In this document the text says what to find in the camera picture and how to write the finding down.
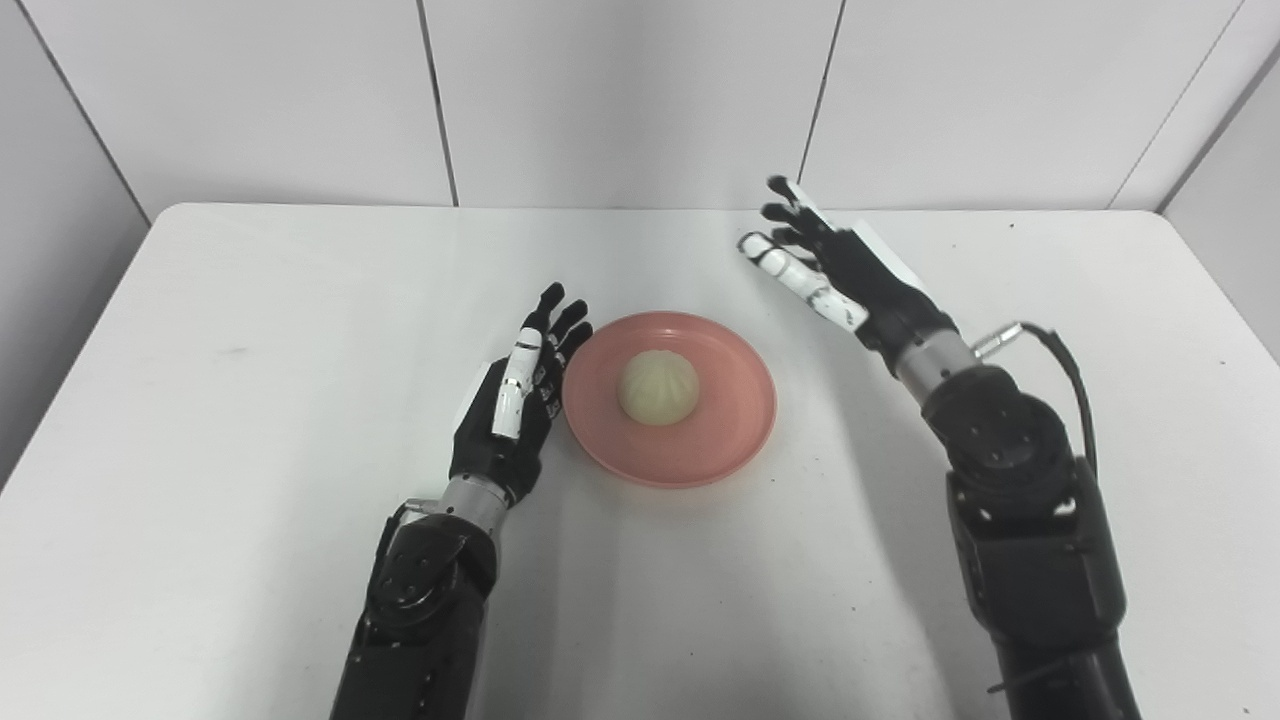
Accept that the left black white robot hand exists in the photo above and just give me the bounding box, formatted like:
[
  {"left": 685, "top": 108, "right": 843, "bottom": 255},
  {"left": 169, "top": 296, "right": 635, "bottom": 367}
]
[{"left": 448, "top": 282, "right": 595, "bottom": 509}]

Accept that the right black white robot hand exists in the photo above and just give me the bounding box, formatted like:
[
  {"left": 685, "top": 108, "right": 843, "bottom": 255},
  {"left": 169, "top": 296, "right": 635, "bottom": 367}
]
[{"left": 738, "top": 176, "right": 961, "bottom": 378}]

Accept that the white steamed bun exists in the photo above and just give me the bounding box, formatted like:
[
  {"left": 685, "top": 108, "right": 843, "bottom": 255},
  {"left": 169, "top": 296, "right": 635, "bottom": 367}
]
[{"left": 616, "top": 349, "right": 701, "bottom": 428}]

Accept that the pink round plate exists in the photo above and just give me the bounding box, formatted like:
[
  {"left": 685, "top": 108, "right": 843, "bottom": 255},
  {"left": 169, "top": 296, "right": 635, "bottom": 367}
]
[{"left": 561, "top": 311, "right": 779, "bottom": 490}]

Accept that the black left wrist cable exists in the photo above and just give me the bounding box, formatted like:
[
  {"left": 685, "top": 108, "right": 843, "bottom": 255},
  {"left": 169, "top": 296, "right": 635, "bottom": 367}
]
[{"left": 365, "top": 499, "right": 441, "bottom": 641}]

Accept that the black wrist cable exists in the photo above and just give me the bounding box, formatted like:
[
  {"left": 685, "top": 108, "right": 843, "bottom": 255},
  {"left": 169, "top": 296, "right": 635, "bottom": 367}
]
[
  {"left": 365, "top": 499, "right": 441, "bottom": 641},
  {"left": 973, "top": 321, "right": 1101, "bottom": 481}
]

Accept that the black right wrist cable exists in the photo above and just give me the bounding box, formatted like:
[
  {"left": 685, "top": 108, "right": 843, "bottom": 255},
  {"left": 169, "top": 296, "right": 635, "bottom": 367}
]
[{"left": 973, "top": 321, "right": 1101, "bottom": 481}]

